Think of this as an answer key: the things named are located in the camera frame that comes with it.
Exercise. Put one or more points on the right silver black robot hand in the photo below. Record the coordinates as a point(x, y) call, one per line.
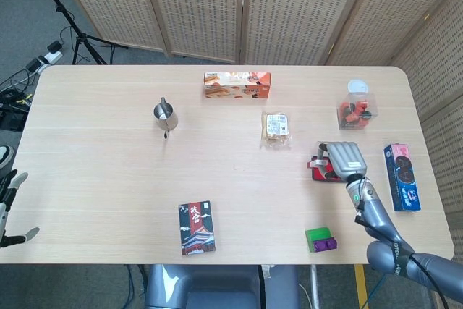
point(347, 158)

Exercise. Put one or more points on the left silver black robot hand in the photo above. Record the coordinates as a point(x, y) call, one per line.
point(11, 186)

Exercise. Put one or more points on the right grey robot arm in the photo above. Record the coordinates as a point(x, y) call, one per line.
point(380, 222)

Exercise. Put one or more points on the blue pink cookie box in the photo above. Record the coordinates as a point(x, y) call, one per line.
point(403, 178)

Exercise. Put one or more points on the orange biscuit box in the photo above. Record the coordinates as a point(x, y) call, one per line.
point(237, 85)

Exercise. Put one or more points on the black red palace print box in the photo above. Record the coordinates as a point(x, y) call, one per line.
point(197, 227)

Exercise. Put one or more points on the white black shoe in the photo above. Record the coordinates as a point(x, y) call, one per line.
point(5, 155)

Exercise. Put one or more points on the red ink pad clear lid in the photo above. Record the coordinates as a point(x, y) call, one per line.
point(315, 174)

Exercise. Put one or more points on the clear jar of orange pieces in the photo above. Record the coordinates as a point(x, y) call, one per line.
point(356, 110)

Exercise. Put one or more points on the wrapped pastry packet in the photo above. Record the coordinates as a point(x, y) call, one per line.
point(276, 129)

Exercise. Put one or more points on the green purple toy block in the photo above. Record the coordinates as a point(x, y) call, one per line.
point(320, 238)

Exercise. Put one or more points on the metal table leg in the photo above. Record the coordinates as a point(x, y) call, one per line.
point(314, 287)

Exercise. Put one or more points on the white power strip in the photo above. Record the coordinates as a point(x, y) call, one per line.
point(50, 56)

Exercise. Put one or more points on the stainless steel milk pitcher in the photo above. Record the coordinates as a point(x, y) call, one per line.
point(165, 115)

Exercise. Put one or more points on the black tripod stand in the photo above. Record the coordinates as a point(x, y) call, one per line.
point(72, 26)

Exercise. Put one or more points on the rattan folding screen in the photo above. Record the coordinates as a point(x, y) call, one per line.
point(253, 8)

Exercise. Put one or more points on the grey robot torso base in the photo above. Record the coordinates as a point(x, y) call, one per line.
point(217, 287)

